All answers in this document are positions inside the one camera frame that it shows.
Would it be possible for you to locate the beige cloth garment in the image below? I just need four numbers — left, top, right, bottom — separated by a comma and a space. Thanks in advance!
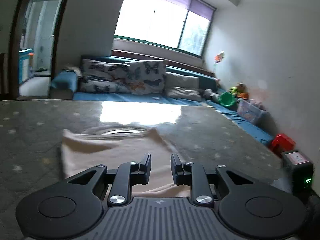
61, 126, 190, 198

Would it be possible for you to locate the round black induction cooktop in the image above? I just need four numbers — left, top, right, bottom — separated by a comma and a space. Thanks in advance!
101, 127, 145, 135

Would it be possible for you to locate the grey star quilted table cover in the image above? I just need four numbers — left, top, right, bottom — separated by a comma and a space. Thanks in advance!
1, 100, 282, 239

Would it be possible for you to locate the clear plastic storage box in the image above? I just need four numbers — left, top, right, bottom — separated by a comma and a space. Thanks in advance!
237, 99, 269, 125

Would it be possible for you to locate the red plastic box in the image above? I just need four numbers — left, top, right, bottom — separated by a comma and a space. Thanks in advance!
268, 133, 296, 156

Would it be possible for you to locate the green plastic bucket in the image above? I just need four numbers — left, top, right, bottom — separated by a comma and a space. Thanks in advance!
219, 92, 237, 108

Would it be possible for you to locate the black device green light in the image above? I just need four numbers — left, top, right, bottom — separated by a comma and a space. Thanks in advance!
282, 150, 313, 195

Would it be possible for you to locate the teal blue sofa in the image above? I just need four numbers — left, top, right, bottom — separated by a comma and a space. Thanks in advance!
50, 56, 273, 145

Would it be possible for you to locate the beige grey cushion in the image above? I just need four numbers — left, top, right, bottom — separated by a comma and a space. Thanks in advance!
164, 72, 202, 101

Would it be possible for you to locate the left butterfly print pillow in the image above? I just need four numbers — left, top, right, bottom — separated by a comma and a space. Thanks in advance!
80, 59, 130, 93

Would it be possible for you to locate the butterfly print pillow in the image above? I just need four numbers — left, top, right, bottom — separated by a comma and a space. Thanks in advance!
125, 60, 167, 95
80, 59, 130, 93

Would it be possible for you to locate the orange green plush toy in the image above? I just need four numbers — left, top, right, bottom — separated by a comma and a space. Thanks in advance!
229, 82, 249, 100

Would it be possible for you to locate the right butterfly print pillow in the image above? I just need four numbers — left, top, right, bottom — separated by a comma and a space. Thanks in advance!
125, 60, 167, 95

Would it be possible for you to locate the blue white cabinet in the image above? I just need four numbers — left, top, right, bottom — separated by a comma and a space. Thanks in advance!
18, 48, 34, 84

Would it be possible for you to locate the colourful flower pinwheel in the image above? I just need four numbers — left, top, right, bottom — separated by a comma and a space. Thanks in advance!
214, 51, 225, 71

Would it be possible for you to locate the dark wooden doorframe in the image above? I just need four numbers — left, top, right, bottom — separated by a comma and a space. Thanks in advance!
8, 0, 67, 99

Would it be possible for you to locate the large window green frame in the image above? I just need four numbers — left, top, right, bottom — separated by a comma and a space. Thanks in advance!
114, 0, 213, 57

